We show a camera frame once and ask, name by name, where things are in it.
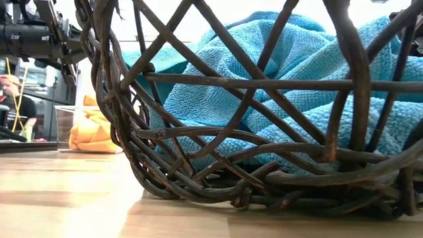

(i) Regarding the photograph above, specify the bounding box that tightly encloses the blue microfiber towel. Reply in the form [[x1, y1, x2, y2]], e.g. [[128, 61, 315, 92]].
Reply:
[[244, 95, 423, 175], [121, 11, 336, 163], [297, 15, 423, 103]]

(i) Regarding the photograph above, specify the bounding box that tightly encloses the person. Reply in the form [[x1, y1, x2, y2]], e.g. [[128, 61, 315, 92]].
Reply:
[[0, 74, 38, 142]]

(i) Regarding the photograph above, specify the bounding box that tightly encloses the black tripod stand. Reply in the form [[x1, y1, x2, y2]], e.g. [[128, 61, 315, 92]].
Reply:
[[48, 75, 59, 141]]

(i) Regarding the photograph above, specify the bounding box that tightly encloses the dark woven wicker basket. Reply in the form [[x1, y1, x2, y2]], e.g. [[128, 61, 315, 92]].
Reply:
[[74, 0, 423, 221]]

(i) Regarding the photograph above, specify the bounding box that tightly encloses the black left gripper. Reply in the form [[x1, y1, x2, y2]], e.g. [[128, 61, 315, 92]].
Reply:
[[32, 0, 89, 87]]

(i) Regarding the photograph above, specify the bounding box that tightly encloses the clear plastic bin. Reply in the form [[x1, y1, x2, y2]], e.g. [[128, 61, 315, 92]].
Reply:
[[54, 104, 100, 152]]

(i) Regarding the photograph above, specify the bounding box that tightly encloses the black aluminium table frame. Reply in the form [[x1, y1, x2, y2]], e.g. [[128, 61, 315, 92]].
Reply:
[[0, 141, 59, 153]]

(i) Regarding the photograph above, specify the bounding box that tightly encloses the yellow cable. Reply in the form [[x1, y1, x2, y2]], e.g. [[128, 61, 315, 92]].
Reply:
[[5, 58, 30, 133]]

